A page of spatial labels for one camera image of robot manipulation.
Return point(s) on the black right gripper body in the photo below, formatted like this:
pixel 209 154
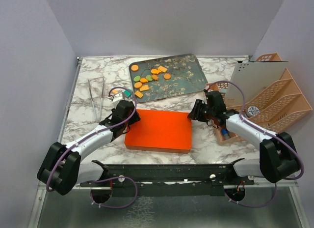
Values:
pixel 210 112

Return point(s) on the round biscuit cookie far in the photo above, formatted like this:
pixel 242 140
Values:
pixel 134 68

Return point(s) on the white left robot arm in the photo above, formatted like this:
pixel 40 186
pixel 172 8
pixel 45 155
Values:
pixel 62 169

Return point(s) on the peach plastic desk organizer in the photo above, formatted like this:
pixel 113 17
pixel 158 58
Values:
pixel 281 104

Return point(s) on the blue patterned round jar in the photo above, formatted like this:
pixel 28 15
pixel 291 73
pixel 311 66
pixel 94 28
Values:
pixel 251 111

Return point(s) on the orange fish cookie left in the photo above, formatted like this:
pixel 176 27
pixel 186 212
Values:
pixel 144 80

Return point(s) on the orange cookie tin box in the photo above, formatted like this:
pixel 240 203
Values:
pixel 156 149

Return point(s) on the orange tin lid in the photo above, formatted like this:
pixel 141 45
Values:
pixel 162 129

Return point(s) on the green macaron right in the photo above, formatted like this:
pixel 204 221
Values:
pixel 149 78

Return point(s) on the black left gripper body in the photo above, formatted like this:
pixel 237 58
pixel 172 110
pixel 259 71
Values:
pixel 133 111

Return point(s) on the white perforated board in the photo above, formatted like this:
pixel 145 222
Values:
pixel 252 77

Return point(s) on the round biscuit cookie left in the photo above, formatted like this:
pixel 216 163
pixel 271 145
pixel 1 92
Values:
pixel 138 85

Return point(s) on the rectangular yellow biscuit front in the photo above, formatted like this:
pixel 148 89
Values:
pixel 138 94

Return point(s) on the round biscuit cookie upper right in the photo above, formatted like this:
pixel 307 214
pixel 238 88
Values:
pixel 167 76

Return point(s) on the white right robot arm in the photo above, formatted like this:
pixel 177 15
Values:
pixel 278 158

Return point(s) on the dark floral serving tray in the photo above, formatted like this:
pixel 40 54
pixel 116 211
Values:
pixel 186 73

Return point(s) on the rectangular yellow biscuit middle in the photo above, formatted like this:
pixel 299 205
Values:
pixel 144 88

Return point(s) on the orange fish cookie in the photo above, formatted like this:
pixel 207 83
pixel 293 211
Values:
pixel 144 80
pixel 155 71

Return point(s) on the orange fish cookie upper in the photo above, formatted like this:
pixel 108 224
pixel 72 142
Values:
pixel 155 71

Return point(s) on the green macaron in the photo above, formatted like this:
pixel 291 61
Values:
pixel 149 78
pixel 136 78

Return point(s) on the round biscuit cookie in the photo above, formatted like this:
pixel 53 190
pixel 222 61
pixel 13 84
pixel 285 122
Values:
pixel 134 68
pixel 138 85
pixel 167 76

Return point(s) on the green macaron left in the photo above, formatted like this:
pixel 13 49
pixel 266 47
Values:
pixel 136 78

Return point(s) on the rectangular yellow biscuit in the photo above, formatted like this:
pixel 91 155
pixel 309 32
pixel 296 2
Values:
pixel 144 88
pixel 162 69
pixel 138 94

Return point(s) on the teal grey eraser block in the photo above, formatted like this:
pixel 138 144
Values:
pixel 127 93

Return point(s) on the rectangular yellow biscuit upper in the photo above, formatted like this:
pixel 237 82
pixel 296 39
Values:
pixel 162 69

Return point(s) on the silver metal tongs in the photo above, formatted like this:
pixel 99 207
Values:
pixel 97 102

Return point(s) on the small orange flower cookie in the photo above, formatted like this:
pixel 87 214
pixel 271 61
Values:
pixel 155 77

